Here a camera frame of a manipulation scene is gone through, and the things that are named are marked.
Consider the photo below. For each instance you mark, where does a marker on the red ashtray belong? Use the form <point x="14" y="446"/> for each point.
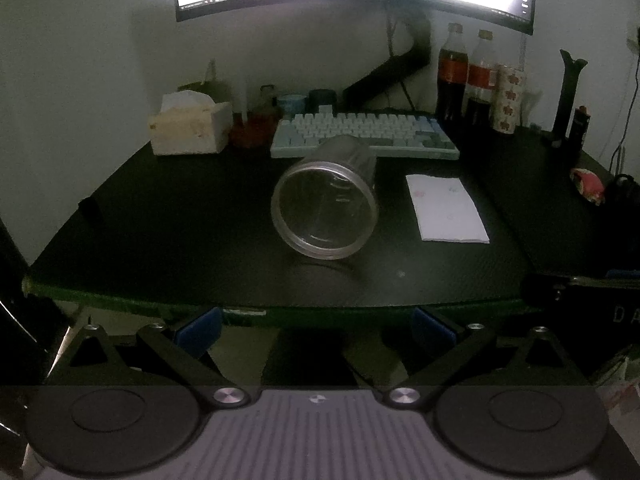
<point x="250" y="132"/>

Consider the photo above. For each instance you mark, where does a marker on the black round object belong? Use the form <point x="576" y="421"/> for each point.
<point x="622" y="192"/>

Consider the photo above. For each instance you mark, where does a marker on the black upright stand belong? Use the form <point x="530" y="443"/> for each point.
<point x="567" y="95"/>

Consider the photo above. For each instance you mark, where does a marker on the cream tissue box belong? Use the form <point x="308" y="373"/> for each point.
<point x="185" y="130"/>

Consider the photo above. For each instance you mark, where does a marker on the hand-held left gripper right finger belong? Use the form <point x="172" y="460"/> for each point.
<point x="430" y="327"/>

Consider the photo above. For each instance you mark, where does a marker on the red snack packet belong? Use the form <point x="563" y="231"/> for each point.
<point x="587" y="185"/>

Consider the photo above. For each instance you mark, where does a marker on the small brown bottle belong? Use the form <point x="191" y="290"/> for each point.
<point x="268" y="100"/>

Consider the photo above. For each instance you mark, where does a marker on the dark round jar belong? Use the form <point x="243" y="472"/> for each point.
<point x="324" y="97"/>

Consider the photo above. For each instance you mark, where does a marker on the light blue keyboard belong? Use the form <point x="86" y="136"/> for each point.
<point x="380" y="127"/>

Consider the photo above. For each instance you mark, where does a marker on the pale blue jar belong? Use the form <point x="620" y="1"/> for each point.
<point x="291" y="104"/>

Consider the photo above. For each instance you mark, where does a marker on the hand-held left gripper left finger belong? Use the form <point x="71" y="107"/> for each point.
<point x="201" y="331"/>

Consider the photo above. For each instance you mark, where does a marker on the patterned white can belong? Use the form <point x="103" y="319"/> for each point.
<point x="510" y="100"/>

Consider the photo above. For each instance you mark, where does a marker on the clear glass jar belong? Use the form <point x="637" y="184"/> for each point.
<point x="325" y="210"/>

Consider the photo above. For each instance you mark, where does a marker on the white paper tissue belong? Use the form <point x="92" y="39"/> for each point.
<point x="445" y="210"/>

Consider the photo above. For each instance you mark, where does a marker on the black lighter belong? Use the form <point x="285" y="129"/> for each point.
<point x="580" y="130"/>

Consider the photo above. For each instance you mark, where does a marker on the black monitor stand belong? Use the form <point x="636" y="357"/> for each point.
<point x="380" y="72"/>

